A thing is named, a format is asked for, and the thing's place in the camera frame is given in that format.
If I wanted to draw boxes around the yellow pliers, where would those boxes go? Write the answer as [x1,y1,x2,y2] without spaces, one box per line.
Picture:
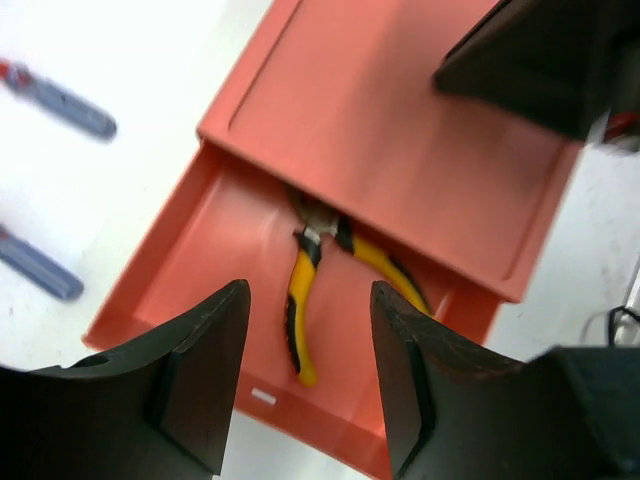
[285,186,433,387]

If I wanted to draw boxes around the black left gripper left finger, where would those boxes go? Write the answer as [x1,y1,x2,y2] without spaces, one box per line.
[1,280,250,479]

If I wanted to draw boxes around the blue red screwdriver right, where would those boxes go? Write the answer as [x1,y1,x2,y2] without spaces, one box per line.
[1,59,118,141]

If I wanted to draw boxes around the blue red screwdriver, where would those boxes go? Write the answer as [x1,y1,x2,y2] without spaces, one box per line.
[1,59,118,141]
[1,226,84,301]

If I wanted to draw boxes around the salmon red drawer box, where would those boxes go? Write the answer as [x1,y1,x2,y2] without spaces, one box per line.
[84,1,578,479]

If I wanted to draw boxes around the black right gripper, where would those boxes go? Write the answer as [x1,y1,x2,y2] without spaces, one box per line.
[434,1,639,143]

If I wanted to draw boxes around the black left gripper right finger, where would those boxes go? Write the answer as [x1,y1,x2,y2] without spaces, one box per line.
[370,281,639,479]

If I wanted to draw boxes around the blue red screwdriver left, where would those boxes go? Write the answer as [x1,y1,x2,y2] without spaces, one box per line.
[1,226,84,301]

